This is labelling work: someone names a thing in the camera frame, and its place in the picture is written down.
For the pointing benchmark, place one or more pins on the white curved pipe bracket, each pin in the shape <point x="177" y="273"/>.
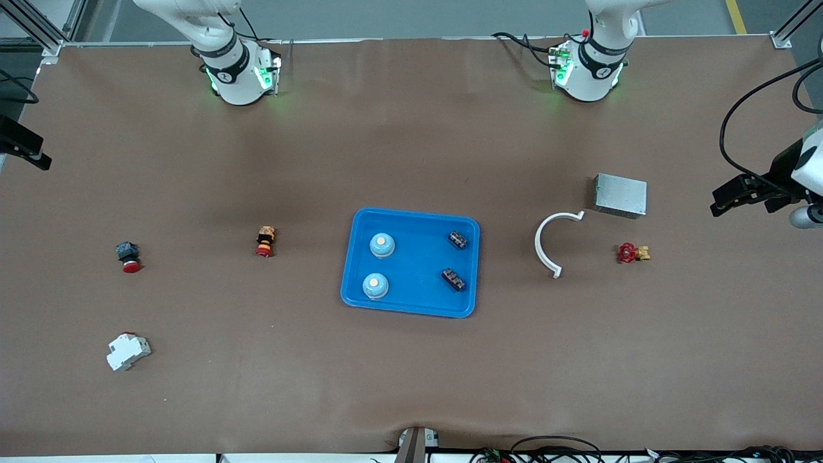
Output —
<point x="537" y="245"/>

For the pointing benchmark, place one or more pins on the white circuit breaker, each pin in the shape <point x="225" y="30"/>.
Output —
<point x="127" y="352"/>

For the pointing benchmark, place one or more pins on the aluminium frame extrusion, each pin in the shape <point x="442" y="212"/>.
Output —
<point x="53" y="48"/>
<point x="781" y="40"/>

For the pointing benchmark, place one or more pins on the red push button blue base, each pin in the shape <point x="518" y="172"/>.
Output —
<point x="128" y="256"/>

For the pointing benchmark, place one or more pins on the blue call bell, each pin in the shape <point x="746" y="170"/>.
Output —
<point x="375" y="285"/>
<point x="382" y="245"/>

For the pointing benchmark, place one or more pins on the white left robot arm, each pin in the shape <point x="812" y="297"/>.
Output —
<point x="588" y="71"/>

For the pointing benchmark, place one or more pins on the dark camera post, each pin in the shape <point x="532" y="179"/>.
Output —
<point x="411" y="447"/>

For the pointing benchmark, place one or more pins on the red emergency button orange base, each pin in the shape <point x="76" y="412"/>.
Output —
<point x="265" y="241"/>

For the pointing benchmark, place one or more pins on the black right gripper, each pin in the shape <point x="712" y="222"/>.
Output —
<point x="14" y="137"/>

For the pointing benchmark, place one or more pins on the dark terminal block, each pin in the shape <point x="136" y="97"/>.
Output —
<point x="458" y="240"/>
<point x="453" y="278"/>

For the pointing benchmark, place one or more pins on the silver metal power supply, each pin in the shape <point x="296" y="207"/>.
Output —
<point x="620" y="195"/>

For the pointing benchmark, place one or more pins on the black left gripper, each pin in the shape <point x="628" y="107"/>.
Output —
<point x="779" y="173"/>

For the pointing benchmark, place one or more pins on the blue plastic tray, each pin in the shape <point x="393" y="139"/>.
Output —
<point x="418" y="283"/>

